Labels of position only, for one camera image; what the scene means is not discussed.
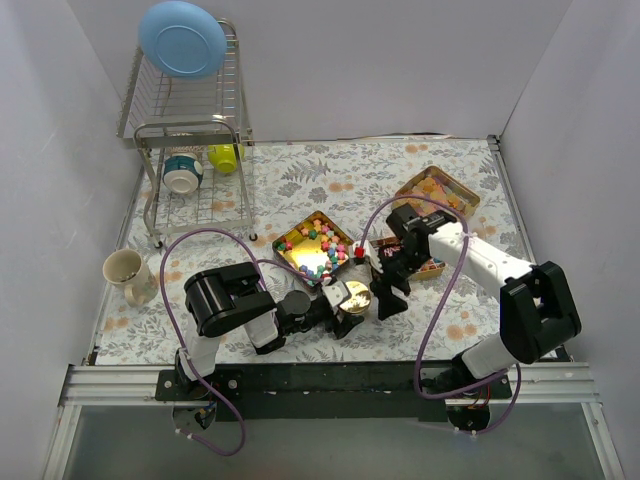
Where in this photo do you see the gold round lid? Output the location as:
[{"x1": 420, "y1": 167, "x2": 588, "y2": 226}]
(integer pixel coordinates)
[{"x1": 339, "y1": 280, "x2": 372, "y2": 315}]

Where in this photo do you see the blue plate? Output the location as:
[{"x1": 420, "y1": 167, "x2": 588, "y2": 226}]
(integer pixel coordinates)
[{"x1": 138, "y1": 1, "x2": 227, "y2": 78}]

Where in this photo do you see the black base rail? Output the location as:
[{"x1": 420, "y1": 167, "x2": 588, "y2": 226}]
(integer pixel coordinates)
[{"x1": 154, "y1": 357, "x2": 516, "y2": 422}]

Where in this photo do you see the purple cable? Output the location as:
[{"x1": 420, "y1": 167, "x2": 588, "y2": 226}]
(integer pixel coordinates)
[
  {"x1": 158, "y1": 227, "x2": 326, "y2": 457},
  {"x1": 357, "y1": 194, "x2": 523, "y2": 434}
]

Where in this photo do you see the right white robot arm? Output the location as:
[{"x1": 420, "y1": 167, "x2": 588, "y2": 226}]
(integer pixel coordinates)
[{"x1": 353, "y1": 204, "x2": 582, "y2": 399}]

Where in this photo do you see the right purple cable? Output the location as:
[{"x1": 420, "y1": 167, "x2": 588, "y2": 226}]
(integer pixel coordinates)
[{"x1": 357, "y1": 194, "x2": 523, "y2": 434}]

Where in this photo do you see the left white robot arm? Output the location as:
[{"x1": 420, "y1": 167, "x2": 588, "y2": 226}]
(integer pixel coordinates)
[{"x1": 175, "y1": 262, "x2": 364, "y2": 400}]

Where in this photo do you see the tin of star candies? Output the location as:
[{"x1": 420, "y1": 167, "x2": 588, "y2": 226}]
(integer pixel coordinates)
[{"x1": 272, "y1": 210, "x2": 354, "y2": 293}]

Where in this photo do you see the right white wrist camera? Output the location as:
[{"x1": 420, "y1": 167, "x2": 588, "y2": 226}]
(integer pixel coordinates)
[{"x1": 350, "y1": 240, "x2": 383, "y2": 273}]

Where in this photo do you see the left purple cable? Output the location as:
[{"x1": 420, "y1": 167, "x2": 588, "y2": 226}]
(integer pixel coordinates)
[{"x1": 158, "y1": 227, "x2": 326, "y2": 457}]

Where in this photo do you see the beige paper cup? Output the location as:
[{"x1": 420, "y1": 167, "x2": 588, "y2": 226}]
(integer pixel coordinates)
[{"x1": 102, "y1": 249, "x2": 158, "y2": 307}]

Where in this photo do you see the metal dish rack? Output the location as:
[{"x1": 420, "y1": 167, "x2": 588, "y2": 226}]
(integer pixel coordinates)
[{"x1": 117, "y1": 19, "x2": 257, "y2": 247}]

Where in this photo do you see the tin of lollipops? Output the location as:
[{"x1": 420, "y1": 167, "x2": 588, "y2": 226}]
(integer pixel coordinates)
[{"x1": 371, "y1": 237, "x2": 446, "y2": 281}]

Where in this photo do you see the patterned small bowl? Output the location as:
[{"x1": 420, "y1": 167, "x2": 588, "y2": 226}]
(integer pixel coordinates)
[{"x1": 167, "y1": 132, "x2": 194, "y2": 156}]

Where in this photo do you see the yellow-green bowl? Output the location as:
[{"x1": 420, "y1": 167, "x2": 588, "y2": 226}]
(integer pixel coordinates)
[{"x1": 206, "y1": 144, "x2": 245, "y2": 174}]

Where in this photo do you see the teal and white bowl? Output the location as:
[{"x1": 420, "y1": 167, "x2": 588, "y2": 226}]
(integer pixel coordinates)
[{"x1": 162, "y1": 153, "x2": 204, "y2": 195}]

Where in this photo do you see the floral table mat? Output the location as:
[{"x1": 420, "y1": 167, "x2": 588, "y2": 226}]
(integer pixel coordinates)
[{"x1": 96, "y1": 138, "x2": 528, "y2": 366}]

